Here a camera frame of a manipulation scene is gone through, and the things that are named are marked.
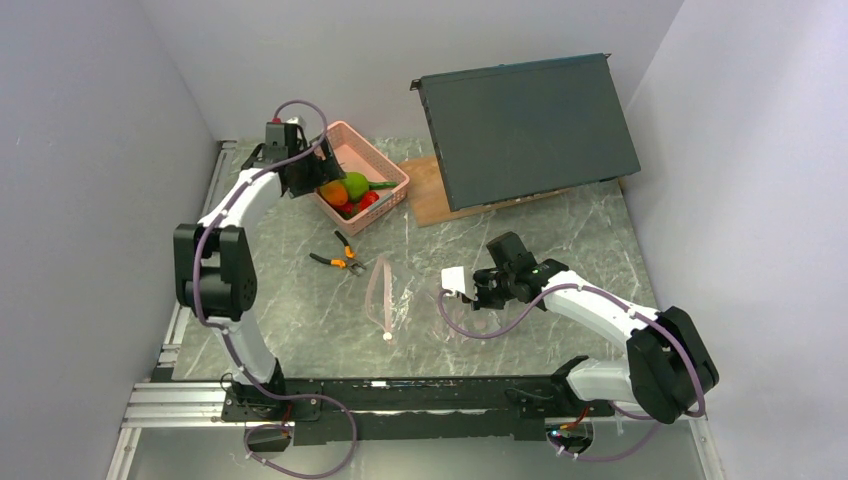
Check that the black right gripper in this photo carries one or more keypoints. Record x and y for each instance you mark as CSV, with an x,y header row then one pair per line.
x,y
482,302

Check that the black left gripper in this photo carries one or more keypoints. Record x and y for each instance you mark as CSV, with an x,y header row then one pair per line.
x,y
324,171

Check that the fake orange green mango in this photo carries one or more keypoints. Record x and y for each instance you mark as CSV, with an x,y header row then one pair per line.
x,y
334,193

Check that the pink plastic basket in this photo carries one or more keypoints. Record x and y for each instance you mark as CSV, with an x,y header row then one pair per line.
x,y
355,153

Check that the fake green lime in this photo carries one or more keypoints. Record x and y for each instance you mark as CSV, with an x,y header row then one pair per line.
x,y
356,185

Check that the fake green bean pod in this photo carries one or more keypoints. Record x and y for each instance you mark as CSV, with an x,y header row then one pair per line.
x,y
375,186

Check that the fake red tomato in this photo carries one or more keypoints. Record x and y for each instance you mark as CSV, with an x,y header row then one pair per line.
x,y
368,199

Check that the clear zip top bag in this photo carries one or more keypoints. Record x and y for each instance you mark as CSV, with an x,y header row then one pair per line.
x,y
403,303

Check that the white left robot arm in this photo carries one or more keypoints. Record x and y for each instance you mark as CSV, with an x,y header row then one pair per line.
x,y
215,275

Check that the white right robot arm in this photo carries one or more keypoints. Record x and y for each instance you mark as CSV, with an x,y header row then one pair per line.
x,y
666,369

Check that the brown wooden board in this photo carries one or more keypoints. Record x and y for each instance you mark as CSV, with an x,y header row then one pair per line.
x,y
428,201

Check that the dark grey metal chassis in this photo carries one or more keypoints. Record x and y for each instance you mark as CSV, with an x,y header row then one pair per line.
x,y
513,131

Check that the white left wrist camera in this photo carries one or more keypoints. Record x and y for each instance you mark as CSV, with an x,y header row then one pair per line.
x,y
294,120

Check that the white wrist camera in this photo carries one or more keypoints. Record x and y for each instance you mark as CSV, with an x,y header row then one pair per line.
x,y
294,120
458,283

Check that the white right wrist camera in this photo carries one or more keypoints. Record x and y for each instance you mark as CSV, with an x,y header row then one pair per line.
x,y
458,283

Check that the orange handled pliers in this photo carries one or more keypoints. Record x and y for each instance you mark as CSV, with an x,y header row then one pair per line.
x,y
348,262

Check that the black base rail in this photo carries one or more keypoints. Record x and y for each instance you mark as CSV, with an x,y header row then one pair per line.
x,y
326,410

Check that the aluminium side rail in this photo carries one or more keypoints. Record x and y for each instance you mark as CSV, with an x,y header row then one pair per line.
x,y
158,402

